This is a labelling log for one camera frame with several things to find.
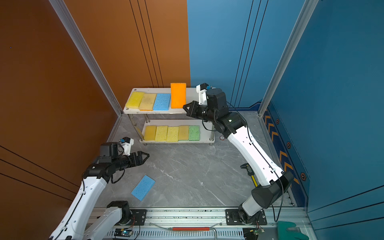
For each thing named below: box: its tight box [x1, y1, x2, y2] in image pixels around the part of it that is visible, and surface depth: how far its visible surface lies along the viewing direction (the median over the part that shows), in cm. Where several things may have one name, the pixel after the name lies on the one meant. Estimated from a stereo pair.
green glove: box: [277, 221, 310, 240], surface depth 70 cm
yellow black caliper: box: [240, 163, 259, 188], surface depth 91 cm
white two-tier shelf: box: [123, 87, 215, 146], surface depth 82 cm
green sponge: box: [189, 125, 200, 141], surface depth 99 cm
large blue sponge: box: [131, 175, 156, 202], surface depth 84 cm
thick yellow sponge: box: [144, 125, 157, 141], surface depth 98 cm
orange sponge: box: [170, 83, 187, 109], surface depth 67 cm
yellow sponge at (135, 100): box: [125, 91, 145, 109], surface depth 80 cm
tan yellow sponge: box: [138, 93, 157, 111], surface depth 77 cm
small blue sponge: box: [153, 93, 171, 111], surface depth 78 cm
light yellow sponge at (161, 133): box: [155, 125, 168, 142], surface depth 99 cm
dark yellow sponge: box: [178, 125, 189, 141], surface depth 99 cm
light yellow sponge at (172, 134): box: [166, 126, 179, 143], surface depth 99 cm
